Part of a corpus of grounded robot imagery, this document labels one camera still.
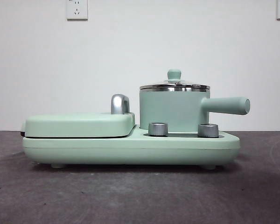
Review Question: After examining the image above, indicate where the glass pot lid green knob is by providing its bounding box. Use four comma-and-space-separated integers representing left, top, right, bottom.
139, 69, 210, 91

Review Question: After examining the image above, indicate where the mint green hinged grill lid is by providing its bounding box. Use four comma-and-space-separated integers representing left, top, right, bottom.
20, 111, 136, 138

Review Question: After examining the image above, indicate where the silver control knob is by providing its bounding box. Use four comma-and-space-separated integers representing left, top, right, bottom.
148, 121, 168, 136
197, 123, 219, 138

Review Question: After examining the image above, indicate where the mint green breakfast machine base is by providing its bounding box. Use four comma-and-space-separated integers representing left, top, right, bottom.
22, 123, 240, 169

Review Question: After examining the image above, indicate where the chrome grill lid handle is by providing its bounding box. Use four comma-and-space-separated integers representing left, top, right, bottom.
110, 93, 131, 115

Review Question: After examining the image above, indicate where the mint green pot with handle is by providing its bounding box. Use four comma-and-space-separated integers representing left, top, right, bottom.
139, 88, 251, 132

